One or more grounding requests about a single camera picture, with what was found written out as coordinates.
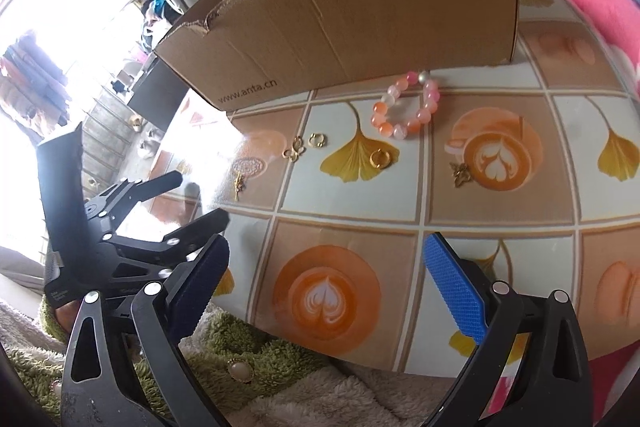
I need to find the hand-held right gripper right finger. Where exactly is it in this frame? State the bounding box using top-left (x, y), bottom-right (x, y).
top-left (422, 232), bottom-right (596, 427)

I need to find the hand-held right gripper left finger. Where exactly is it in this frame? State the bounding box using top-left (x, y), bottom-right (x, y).
top-left (61, 233), bottom-right (232, 427)

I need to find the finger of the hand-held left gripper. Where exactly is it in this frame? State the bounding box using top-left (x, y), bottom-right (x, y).
top-left (102, 207), bottom-right (232, 268)
top-left (85, 169), bottom-right (184, 233)

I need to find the gold butterfly charm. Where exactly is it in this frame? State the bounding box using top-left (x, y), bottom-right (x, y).
top-left (282, 136), bottom-right (307, 162)

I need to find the pink orange bead bracelet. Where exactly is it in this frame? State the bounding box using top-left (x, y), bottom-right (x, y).
top-left (371, 71), bottom-right (442, 140)

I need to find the brown cardboard box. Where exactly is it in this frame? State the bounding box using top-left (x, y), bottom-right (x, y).
top-left (152, 0), bottom-right (521, 112)

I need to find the dark grey board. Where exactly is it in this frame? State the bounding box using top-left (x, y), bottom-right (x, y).
top-left (127, 57), bottom-right (190, 130)

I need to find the hanging laundry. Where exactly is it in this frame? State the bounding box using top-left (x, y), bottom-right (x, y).
top-left (0, 32), bottom-right (71, 148)

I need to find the pile of clothes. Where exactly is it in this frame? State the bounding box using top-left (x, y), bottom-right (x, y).
top-left (136, 0), bottom-right (176, 50)

